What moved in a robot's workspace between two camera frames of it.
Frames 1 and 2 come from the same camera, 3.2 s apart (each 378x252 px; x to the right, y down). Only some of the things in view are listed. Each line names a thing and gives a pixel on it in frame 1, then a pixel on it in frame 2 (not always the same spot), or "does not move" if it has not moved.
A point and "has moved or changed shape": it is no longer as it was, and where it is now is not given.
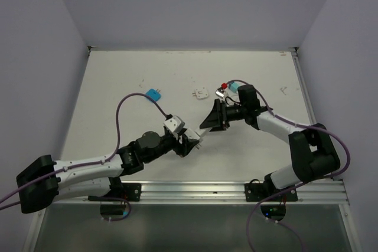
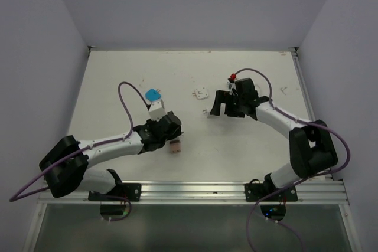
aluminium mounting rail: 221,193 does not move
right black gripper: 214,120 to 221,97
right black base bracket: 258,192 does not move
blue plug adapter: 154,94 does not move
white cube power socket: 198,146 has moved or changed shape
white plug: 201,93 does not move
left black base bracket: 120,192 does not move
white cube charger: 199,133 has moved or changed shape
